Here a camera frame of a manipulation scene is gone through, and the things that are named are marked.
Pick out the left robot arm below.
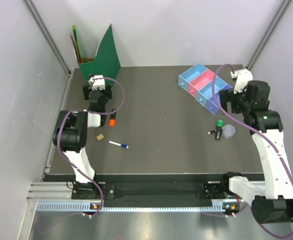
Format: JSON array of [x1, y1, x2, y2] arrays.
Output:
[[52, 84, 112, 199]]

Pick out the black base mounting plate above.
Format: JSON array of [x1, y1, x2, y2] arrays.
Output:
[[71, 181, 252, 201]]

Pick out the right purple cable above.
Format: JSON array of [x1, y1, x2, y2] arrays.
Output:
[[212, 63, 293, 237]]

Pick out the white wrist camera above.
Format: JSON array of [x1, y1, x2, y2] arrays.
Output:
[[230, 68, 253, 94], [88, 75, 106, 91]]

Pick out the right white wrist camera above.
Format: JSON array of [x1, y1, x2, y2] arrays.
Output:
[[230, 68, 253, 94]]

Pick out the clear round clip container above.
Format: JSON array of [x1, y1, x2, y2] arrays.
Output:
[[221, 124, 236, 139]]

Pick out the green lever arch binder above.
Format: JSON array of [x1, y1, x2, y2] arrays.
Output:
[[68, 24, 121, 85]]

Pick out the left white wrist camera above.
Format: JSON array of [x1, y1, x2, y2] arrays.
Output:
[[88, 75, 106, 91]]

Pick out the purple drawer box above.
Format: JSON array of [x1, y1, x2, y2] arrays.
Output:
[[205, 84, 232, 115]]

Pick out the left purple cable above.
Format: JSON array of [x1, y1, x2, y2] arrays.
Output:
[[57, 76, 126, 218]]

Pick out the grey slotted cable duct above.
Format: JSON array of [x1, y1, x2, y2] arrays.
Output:
[[36, 199, 241, 213]]

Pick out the light blue drawer box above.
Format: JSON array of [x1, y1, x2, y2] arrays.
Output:
[[178, 63, 208, 91]]

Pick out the small cork block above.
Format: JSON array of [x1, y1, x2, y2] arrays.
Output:
[[96, 134, 104, 141]]

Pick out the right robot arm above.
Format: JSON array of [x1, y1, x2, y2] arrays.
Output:
[[219, 80, 293, 224]]

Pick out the purple cable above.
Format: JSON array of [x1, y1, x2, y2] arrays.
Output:
[[212, 63, 293, 237], [57, 76, 126, 218]]

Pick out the green highlighter marker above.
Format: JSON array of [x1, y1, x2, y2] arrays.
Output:
[[215, 120, 223, 141]]

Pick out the orange highlighter marker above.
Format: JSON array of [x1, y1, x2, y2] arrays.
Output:
[[108, 112, 117, 127]]

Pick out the black white pen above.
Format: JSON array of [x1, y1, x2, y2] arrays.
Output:
[[207, 129, 216, 135]]

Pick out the blue white pen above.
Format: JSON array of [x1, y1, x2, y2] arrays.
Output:
[[108, 140, 129, 149]]

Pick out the pink drawer box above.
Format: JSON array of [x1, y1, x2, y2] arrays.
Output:
[[187, 69, 215, 98]]

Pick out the teal blue drawer box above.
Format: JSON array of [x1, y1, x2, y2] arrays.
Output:
[[195, 76, 227, 107]]

